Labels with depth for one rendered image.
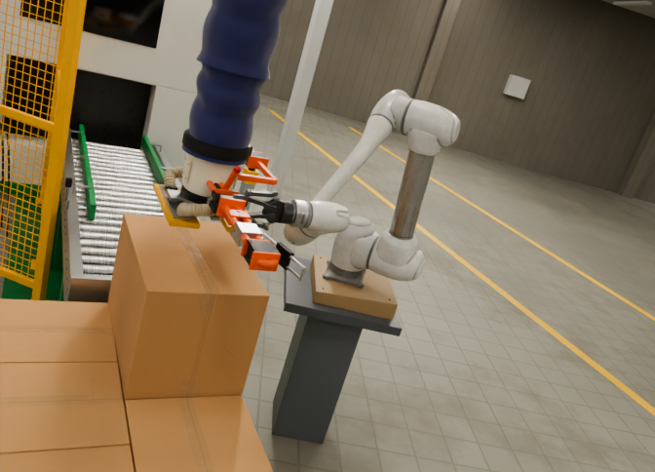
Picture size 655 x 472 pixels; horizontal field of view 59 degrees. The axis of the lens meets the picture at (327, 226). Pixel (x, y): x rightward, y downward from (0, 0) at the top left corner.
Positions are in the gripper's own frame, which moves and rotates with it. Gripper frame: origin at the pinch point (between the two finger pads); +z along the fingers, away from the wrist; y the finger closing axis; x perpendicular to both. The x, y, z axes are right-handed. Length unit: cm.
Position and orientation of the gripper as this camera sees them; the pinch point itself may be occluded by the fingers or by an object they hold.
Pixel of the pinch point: (230, 205)
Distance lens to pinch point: 178.7
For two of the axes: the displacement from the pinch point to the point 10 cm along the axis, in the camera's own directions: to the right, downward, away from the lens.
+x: -4.0, -4.1, 8.2
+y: -2.7, 9.1, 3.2
